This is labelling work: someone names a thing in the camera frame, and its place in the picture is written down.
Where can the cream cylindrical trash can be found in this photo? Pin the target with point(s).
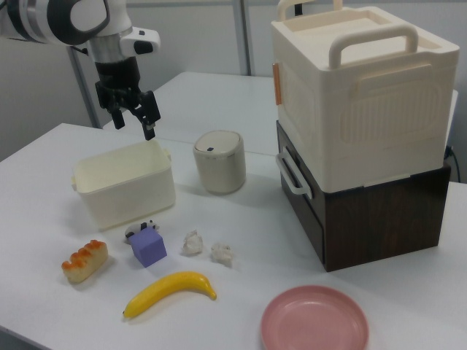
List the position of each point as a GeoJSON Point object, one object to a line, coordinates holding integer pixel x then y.
{"type": "Point", "coordinates": [219, 162]}

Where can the toy bread with orange topping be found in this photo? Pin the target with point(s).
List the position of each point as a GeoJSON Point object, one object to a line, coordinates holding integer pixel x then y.
{"type": "Point", "coordinates": [85, 260]}

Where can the dark wooden drawer cabinet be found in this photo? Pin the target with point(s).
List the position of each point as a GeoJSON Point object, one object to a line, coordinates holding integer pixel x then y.
{"type": "Point", "coordinates": [365, 218]}

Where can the purple foam cube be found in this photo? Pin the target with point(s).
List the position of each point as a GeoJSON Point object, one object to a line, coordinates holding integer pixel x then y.
{"type": "Point", "coordinates": [149, 249]}

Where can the cream open plastic box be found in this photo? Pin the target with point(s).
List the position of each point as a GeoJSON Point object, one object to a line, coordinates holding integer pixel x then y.
{"type": "Point", "coordinates": [124, 182]}

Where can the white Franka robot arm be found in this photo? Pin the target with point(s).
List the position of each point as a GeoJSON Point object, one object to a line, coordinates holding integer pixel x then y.
{"type": "Point", "coordinates": [44, 18]}

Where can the yellow toy banana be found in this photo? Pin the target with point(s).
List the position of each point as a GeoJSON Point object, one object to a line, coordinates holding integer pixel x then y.
{"type": "Point", "coordinates": [171, 291]}

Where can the pink plastic plate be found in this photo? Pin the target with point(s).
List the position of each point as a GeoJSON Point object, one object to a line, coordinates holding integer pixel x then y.
{"type": "Point", "coordinates": [314, 318]}

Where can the small panda figurine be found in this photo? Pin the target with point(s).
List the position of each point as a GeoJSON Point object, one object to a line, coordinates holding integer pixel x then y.
{"type": "Point", "coordinates": [135, 230]}

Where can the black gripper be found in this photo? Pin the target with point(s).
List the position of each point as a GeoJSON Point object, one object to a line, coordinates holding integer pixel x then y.
{"type": "Point", "coordinates": [117, 83]}

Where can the crumpled white paper ball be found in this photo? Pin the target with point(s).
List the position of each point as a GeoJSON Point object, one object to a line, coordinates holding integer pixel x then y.
{"type": "Point", "coordinates": [222, 252]}
{"type": "Point", "coordinates": [192, 243]}

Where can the large cream storage container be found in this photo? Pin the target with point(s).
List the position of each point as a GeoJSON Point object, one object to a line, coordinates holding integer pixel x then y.
{"type": "Point", "coordinates": [365, 95]}

